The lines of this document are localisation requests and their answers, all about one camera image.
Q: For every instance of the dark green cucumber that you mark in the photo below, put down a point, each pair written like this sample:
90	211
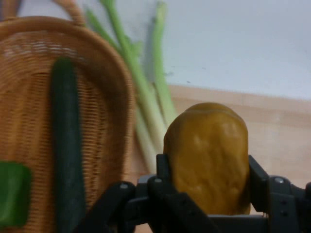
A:
66	136

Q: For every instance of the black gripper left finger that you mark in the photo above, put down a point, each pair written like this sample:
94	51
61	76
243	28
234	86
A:
170	213

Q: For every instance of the green celery stalk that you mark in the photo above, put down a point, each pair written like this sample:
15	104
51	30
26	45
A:
148	106

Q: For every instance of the woven wicker basket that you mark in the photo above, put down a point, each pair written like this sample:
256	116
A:
26	116

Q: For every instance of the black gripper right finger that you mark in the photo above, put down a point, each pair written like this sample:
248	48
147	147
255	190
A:
289	206

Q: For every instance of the bamboo cutting board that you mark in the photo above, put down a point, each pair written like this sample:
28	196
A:
277	131

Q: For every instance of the brown potato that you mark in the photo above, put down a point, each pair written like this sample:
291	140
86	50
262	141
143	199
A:
209	150

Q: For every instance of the green bell pepper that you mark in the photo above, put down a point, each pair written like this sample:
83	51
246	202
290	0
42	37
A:
13	191

